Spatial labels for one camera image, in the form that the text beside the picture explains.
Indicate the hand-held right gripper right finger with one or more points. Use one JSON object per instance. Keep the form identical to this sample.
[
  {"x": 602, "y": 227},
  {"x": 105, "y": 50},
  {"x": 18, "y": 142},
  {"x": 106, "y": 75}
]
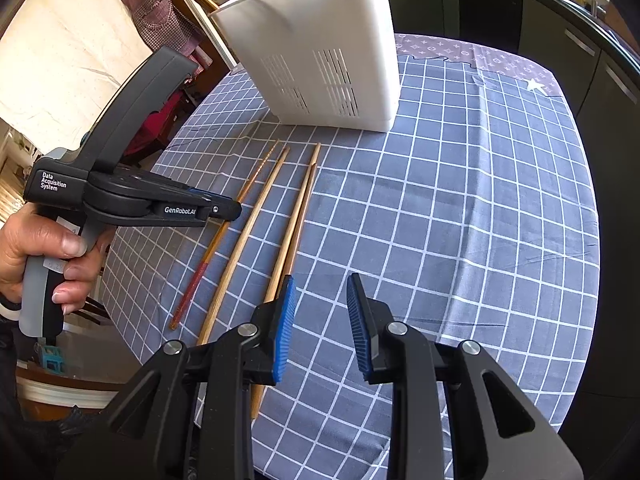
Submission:
[{"x": 360, "y": 330}]

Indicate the white curtain sheet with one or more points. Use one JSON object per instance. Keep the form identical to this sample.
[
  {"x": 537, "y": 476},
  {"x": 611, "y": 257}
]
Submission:
[{"x": 65, "y": 60}]

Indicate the light bamboo chopstick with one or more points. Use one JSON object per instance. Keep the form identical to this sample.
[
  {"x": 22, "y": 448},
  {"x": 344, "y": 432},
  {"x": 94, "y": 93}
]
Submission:
[
  {"x": 239, "y": 255},
  {"x": 316, "y": 152}
]

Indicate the checked apron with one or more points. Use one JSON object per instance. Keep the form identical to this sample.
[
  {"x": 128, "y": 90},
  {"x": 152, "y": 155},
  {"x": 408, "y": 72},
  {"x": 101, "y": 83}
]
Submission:
[{"x": 155, "y": 25}]

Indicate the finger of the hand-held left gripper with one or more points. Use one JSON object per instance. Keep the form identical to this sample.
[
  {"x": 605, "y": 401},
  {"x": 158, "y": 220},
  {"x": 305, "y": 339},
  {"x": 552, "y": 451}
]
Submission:
[
  {"x": 150, "y": 184},
  {"x": 175, "y": 211}
]

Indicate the white plastic utensil holder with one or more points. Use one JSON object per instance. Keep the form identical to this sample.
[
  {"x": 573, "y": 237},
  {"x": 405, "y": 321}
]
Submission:
[{"x": 325, "y": 25}]

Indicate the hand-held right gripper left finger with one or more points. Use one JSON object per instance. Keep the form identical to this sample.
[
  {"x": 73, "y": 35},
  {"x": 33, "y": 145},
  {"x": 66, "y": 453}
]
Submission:
[{"x": 282, "y": 330}]

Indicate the green base cabinets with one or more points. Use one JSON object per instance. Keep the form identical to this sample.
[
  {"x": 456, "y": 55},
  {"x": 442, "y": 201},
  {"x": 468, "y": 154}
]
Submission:
[{"x": 550, "y": 45}]

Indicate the red cushioned wooden chair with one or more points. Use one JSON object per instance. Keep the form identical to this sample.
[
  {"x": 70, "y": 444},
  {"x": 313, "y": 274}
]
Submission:
[{"x": 155, "y": 130}]

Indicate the reddish patterned chopstick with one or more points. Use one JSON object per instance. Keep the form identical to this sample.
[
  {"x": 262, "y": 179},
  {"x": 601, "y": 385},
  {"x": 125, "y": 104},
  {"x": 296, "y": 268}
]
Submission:
[{"x": 197, "y": 280}]

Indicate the sliding glass door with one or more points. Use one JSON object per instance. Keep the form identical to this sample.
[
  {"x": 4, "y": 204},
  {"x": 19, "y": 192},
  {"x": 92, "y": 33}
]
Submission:
[{"x": 210, "y": 25}]

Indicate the person's left hand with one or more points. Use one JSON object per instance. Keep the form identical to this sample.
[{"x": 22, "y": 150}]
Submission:
[{"x": 30, "y": 245}]

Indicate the blue-grey checked tablecloth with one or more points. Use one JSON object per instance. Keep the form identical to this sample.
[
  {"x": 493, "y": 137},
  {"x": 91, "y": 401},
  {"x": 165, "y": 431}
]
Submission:
[{"x": 450, "y": 210}]

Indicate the wooden chopsticks bundle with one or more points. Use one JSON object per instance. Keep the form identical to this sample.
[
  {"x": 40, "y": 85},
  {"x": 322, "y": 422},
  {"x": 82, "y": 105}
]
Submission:
[{"x": 300, "y": 220}]

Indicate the purple patterned cloth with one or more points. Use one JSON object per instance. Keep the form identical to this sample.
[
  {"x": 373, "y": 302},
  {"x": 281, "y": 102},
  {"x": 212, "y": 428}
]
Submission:
[{"x": 500, "y": 65}]

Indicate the small teal box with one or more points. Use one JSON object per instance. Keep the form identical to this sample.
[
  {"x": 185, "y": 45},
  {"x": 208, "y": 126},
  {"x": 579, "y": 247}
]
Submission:
[{"x": 51, "y": 359}]

